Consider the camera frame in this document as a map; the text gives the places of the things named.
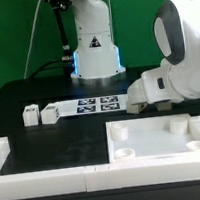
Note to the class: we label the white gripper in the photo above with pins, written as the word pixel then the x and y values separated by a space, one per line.
pixel 152 87

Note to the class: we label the white square tabletop part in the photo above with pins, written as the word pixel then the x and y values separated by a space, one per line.
pixel 153 136

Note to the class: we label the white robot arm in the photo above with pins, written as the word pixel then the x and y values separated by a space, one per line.
pixel 177 32

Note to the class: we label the white U-shaped fence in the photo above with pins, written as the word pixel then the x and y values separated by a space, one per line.
pixel 122 174

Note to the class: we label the white marker base plate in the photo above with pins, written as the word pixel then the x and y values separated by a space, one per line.
pixel 92 105

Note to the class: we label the black camera stand pole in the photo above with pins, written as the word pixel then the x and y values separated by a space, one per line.
pixel 60 6

